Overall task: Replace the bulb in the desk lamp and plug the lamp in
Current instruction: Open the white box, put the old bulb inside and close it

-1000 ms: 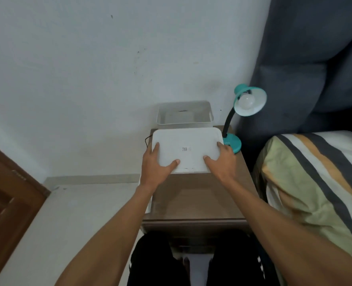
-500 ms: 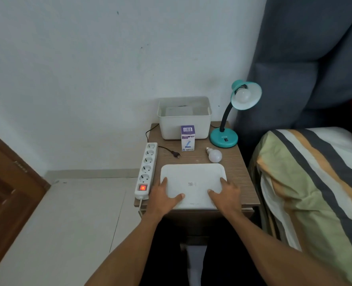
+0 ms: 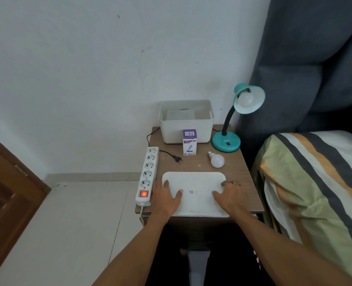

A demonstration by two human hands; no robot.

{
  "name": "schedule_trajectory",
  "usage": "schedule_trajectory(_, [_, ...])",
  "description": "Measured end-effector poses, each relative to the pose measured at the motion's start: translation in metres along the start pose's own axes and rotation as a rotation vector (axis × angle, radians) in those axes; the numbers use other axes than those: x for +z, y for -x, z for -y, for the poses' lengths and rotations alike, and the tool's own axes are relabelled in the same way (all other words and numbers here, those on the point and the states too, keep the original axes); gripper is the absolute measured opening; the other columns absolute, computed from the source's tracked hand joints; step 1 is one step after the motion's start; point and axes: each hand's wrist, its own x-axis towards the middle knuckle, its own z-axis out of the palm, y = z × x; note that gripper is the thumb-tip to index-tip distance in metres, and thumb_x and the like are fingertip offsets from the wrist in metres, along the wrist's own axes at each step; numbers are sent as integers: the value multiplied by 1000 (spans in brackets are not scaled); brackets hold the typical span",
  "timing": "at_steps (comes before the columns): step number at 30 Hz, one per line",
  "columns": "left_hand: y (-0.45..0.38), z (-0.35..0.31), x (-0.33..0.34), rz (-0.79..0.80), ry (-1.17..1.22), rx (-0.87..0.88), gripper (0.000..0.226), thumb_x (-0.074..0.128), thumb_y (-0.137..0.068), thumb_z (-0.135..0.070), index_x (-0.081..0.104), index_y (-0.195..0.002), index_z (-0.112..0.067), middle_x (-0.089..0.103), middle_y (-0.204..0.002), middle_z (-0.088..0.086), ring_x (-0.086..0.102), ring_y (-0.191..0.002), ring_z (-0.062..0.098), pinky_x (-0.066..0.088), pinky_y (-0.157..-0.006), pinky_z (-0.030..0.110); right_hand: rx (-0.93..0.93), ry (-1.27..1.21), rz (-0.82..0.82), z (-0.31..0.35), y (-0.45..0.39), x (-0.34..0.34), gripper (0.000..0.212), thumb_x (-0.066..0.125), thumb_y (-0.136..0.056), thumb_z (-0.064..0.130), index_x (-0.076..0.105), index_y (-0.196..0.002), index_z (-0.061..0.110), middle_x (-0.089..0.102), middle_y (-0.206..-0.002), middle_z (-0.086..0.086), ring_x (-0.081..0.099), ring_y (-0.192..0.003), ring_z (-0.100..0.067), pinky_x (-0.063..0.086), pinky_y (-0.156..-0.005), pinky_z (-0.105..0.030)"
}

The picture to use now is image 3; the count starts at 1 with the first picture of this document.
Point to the person's left hand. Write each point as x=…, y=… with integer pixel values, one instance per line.
x=163, y=202

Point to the person's right hand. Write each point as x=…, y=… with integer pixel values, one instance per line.
x=234, y=201

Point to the person's left thumb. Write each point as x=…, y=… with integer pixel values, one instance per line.
x=178, y=195

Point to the person's right thumb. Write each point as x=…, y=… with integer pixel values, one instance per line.
x=217, y=197

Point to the white plastic box lid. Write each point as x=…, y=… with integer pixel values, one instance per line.
x=195, y=184

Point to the person's right forearm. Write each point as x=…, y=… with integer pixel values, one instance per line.
x=277, y=250

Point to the person's left forearm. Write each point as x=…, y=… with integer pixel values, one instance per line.
x=134, y=253

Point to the brown wooden bedside table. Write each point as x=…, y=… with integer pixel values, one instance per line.
x=238, y=172

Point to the white light bulb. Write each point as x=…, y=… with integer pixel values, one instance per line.
x=217, y=160
x=246, y=99

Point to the white power strip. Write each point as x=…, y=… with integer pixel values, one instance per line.
x=147, y=172

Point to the purple and white bulb box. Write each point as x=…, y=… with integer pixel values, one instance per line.
x=190, y=142

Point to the teal desk lamp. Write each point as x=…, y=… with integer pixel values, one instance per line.
x=226, y=142

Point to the white plastic storage box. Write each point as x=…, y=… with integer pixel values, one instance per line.
x=185, y=131

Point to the person's black trousers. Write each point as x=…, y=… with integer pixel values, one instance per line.
x=229, y=262

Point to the striped bed sheet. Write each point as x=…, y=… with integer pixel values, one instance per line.
x=313, y=190

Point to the grey upholstered headboard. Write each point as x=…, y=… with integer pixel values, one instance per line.
x=307, y=71

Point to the metal door hinge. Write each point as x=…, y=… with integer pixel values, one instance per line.
x=21, y=170

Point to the brown wooden door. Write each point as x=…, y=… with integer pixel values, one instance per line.
x=6, y=199

